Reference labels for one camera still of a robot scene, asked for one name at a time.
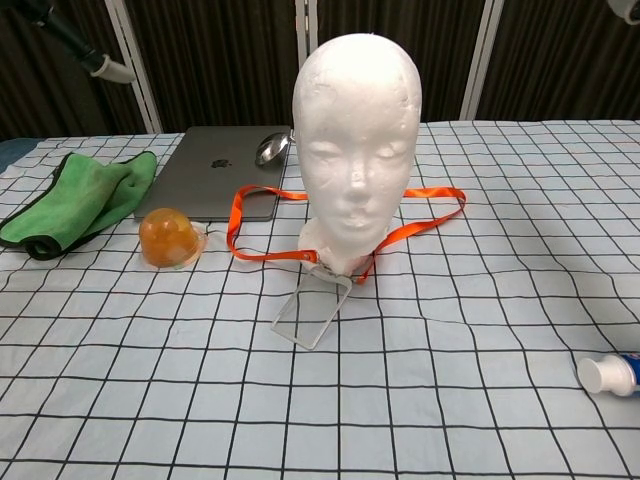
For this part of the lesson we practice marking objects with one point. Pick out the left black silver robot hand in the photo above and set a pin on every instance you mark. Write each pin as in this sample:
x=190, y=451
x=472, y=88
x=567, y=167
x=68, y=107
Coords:
x=107, y=67

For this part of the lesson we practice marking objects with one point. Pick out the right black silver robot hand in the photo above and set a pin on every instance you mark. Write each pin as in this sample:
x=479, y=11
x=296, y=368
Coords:
x=627, y=7

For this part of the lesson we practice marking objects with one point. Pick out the clear plastic badge holder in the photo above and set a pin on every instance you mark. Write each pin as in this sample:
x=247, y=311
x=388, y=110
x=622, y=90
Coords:
x=310, y=315

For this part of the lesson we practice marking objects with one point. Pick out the white foam mannequin head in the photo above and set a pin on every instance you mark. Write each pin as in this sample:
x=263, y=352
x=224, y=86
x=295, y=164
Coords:
x=355, y=110

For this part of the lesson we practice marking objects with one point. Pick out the black folding screen panel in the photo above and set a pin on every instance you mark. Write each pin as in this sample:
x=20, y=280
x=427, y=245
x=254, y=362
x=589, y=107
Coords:
x=565, y=60
x=35, y=100
x=215, y=60
x=445, y=55

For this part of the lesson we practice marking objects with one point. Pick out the blue table padding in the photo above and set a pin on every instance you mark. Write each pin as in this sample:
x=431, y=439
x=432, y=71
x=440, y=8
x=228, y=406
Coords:
x=15, y=152

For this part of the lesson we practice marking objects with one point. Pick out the green microfiber cloth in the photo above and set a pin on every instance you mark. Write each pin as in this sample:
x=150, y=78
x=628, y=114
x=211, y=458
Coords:
x=75, y=200

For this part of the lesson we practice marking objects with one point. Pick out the grey closed laptop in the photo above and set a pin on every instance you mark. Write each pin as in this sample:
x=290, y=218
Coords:
x=210, y=185

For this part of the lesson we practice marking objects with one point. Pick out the orange jelly cup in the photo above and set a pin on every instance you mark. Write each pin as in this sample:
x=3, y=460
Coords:
x=167, y=235

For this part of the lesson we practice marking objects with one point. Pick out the white checkered tablecloth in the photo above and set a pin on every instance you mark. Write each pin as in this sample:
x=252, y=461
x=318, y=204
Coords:
x=450, y=325

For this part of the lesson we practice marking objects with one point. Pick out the white blue toothpaste tube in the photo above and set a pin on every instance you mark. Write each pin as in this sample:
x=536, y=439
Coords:
x=610, y=375

